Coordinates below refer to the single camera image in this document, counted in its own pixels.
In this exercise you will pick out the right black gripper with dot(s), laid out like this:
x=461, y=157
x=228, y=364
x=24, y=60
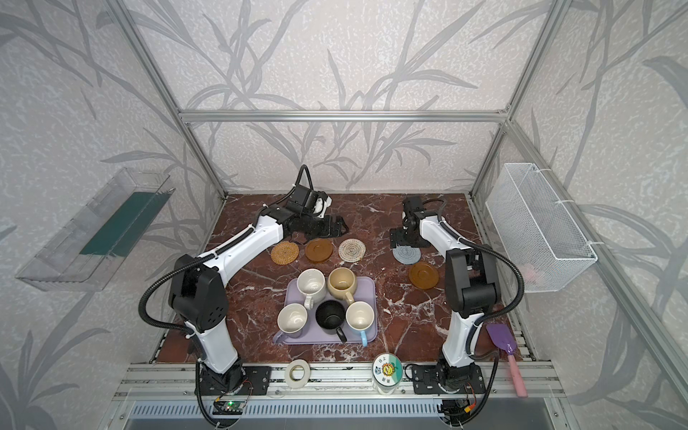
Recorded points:
x=399, y=240

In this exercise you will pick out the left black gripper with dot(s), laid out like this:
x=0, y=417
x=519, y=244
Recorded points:
x=327, y=231

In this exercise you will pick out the grey round coaster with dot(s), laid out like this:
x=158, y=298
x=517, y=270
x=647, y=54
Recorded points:
x=407, y=255

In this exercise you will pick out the amber brown coaster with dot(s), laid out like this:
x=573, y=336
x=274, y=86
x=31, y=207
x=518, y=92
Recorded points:
x=423, y=276

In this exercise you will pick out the brown wooden coaster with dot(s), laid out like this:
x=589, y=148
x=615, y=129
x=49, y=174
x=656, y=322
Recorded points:
x=319, y=250

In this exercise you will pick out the woven cork coaster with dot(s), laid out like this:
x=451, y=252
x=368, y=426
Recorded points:
x=285, y=253

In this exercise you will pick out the beige spiral woven coaster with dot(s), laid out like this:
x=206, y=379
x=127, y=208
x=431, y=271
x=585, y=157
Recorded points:
x=352, y=250

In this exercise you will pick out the beige mug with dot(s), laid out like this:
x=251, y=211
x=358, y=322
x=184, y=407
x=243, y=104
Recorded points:
x=342, y=284

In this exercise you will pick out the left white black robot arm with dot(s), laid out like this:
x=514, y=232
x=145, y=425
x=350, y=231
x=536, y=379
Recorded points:
x=198, y=284

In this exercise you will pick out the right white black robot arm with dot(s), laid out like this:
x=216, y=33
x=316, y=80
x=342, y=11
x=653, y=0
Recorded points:
x=471, y=281

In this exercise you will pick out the lavender plastic tray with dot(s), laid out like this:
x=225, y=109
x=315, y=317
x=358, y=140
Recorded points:
x=313, y=333

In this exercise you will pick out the black mug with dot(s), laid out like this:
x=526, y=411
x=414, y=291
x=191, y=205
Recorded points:
x=330, y=316

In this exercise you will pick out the pink object in basket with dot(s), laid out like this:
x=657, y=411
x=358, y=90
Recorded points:
x=529, y=273

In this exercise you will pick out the pink purple spatula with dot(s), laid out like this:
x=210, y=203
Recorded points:
x=502, y=337

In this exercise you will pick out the round lidded container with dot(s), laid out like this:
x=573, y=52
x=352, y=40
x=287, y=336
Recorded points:
x=387, y=371

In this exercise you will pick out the white tape roll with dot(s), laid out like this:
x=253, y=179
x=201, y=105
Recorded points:
x=297, y=374

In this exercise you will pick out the white mug blue handle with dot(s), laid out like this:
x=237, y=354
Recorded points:
x=360, y=317

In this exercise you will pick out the white wire mesh basket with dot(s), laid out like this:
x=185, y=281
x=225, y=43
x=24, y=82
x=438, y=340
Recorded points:
x=535, y=226

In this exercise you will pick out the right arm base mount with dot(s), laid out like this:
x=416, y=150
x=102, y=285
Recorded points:
x=442, y=379

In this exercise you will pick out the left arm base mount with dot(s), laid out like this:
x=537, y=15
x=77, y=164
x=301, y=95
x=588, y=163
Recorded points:
x=247, y=380

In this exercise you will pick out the clear plastic wall bin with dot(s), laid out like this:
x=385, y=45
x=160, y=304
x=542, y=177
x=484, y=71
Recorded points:
x=86, y=253

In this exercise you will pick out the aluminium front rail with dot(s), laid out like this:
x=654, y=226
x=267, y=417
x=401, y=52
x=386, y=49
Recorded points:
x=176, y=382

